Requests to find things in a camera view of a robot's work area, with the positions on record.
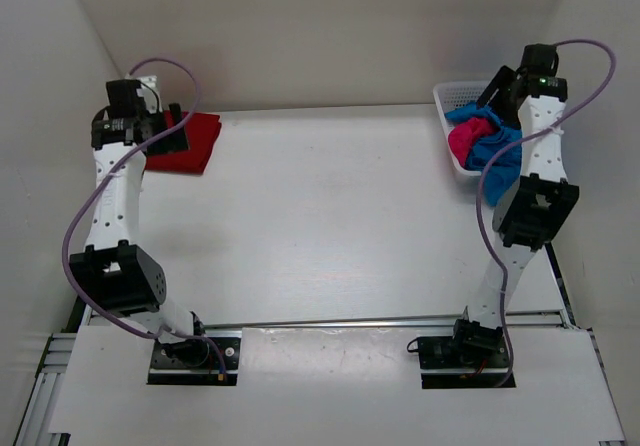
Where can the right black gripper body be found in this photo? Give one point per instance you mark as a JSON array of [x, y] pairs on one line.
[[504, 106]]

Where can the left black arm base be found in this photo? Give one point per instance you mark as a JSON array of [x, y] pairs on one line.
[[195, 363]]

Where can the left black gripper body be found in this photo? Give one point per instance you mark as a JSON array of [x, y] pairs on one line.
[[175, 141]]

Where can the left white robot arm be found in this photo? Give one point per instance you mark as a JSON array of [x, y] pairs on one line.
[[113, 270]]

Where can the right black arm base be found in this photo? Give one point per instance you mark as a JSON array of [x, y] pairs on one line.
[[450, 356]]

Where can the pink t shirt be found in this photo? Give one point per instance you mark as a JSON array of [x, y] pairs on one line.
[[465, 135]]

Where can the dark red t shirt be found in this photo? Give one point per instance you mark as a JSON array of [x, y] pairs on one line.
[[202, 131]]

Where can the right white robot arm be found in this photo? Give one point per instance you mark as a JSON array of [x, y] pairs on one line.
[[531, 100]]

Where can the aluminium frame rail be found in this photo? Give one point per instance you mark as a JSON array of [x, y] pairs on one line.
[[34, 428]]

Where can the blue t shirt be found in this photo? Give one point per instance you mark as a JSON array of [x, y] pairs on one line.
[[506, 169]]

